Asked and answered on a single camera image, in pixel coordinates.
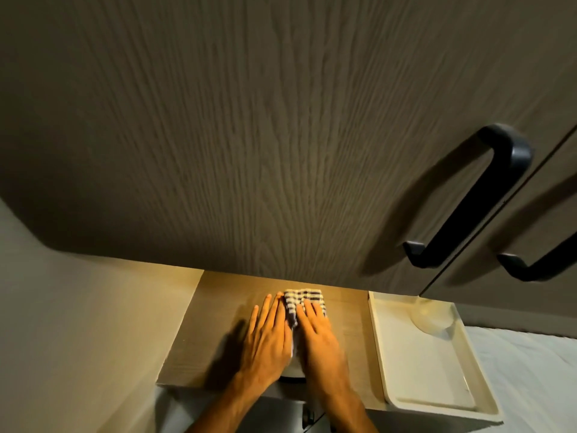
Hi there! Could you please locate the person's right hand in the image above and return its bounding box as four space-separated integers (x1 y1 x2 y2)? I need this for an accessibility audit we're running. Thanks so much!
295 298 353 395

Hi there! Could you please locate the clear round bowl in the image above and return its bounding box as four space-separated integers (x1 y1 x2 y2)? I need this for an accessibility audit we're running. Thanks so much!
411 297 456 335

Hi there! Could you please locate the white bed sheet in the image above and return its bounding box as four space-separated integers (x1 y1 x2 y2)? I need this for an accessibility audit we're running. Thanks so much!
463 326 577 433

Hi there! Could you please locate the black white checkered cloth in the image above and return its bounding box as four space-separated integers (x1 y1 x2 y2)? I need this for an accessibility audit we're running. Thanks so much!
281 288 328 358

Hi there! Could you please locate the dark wood cabinet door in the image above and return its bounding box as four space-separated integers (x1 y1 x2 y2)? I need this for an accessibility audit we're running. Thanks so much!
419 127 577 312
0 0 577 297

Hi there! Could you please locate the black cabinet door handle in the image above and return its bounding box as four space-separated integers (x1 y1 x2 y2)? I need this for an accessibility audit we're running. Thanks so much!
402 124 535 269
497 230 577 283

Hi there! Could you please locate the person's right forearm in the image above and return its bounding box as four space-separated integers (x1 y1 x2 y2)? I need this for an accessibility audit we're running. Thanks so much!
311 387 380 433

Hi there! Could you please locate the person's left hand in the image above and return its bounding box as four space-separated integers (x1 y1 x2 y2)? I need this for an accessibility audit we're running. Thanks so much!
242 292 295 389

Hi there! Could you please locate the white rectangular plastic tray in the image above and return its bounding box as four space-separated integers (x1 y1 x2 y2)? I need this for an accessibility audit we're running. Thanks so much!
368 290 504 422

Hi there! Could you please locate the person's left forearm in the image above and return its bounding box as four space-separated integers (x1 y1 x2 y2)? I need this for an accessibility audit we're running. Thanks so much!
184 376 276 433

